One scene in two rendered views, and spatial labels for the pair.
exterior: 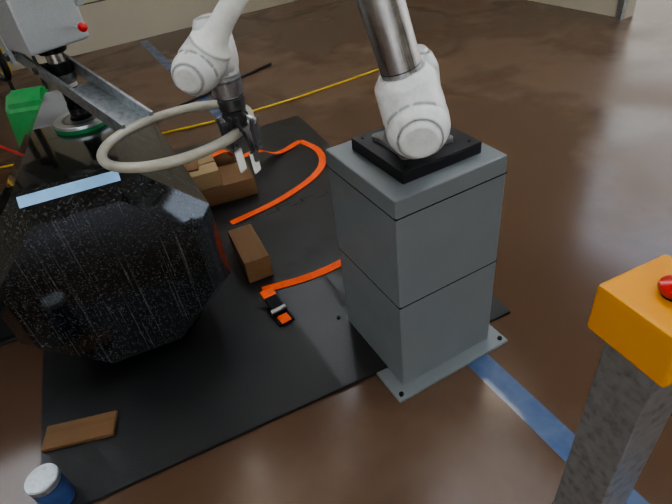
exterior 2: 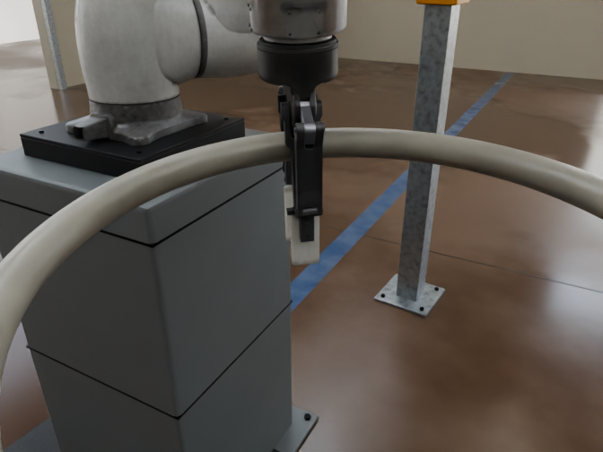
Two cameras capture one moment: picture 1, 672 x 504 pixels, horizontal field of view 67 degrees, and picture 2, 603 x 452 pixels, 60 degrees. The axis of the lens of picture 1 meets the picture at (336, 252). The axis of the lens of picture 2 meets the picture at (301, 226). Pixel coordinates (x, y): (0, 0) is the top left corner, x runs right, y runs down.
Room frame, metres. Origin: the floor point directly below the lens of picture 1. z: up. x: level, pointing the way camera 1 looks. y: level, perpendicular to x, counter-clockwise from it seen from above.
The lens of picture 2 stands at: (1.71, 0.63, 1.10)
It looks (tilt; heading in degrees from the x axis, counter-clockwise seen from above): 27 degrees down; 233
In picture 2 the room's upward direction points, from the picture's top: straight up
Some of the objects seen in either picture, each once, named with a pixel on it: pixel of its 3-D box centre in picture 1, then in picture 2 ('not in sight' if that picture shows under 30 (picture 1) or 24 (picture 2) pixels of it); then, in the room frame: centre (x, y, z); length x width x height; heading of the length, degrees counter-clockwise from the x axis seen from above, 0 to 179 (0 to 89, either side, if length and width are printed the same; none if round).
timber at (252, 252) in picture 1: (250, 252); not in sight; (1.96, 0.41, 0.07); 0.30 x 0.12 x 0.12; 19
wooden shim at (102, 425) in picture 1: (80, 430); not in sight; (1.12, 1.00, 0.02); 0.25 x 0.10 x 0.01; 96
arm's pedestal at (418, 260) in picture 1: (413, 253); (167, 322); (1.39, -0.27, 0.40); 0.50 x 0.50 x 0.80; 24
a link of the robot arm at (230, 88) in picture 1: (226, 86); (296, 3); (1.41, 0.23, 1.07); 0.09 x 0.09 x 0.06
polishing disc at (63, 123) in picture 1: (82, 118); not in sight; (1.95, 0.90, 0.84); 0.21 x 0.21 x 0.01
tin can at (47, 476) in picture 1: (50, 488); not in sight; (0.88, 0.99, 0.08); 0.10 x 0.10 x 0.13
